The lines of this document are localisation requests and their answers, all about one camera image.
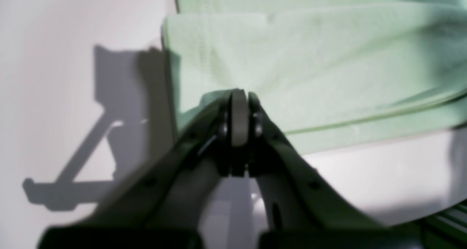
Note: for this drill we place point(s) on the light green T-shirt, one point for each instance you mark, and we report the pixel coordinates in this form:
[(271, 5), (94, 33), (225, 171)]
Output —
[(329, 73)]

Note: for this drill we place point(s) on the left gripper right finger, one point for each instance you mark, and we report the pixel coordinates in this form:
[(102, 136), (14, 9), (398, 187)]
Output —
[(303, 211)]

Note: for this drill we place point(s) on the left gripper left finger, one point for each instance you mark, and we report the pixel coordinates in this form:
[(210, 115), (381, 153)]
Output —
[(160, 207)]

